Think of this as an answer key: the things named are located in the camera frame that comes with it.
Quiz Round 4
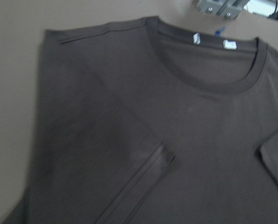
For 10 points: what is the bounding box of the aluminium profile post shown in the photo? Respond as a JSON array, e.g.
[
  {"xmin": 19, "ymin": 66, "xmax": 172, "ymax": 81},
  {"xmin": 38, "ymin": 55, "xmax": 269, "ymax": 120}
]
[{"xmin": 197, "ymin": 0, "xmax": 249, "ymax": 20}]

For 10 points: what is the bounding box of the dark brown t-shirt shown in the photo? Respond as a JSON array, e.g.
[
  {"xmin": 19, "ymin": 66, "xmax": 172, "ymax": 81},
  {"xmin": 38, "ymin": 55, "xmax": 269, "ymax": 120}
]
[{"xmin": 5, "ymin": 16, "xmax": 278, "ymax": 224}]

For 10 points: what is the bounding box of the blue tape centre vertical line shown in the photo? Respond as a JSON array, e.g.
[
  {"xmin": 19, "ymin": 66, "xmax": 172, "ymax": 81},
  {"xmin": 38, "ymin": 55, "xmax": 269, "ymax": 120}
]
[{"xmin": 214, "ymin": 27, "xmax": 226, "ymax": 36}]

